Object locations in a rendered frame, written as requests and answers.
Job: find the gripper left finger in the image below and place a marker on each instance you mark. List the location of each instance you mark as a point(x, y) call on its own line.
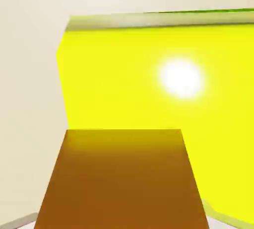
point(21, 223)

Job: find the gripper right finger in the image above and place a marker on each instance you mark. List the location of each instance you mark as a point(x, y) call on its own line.
point(228, 223)

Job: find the small orange cube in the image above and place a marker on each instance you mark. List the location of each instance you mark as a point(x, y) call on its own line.
point(123, 183)

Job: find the large yellow box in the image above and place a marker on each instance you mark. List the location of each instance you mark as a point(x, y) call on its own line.
point(123, 78)

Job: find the large green box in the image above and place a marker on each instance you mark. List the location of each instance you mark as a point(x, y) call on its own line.
point(218, 10)

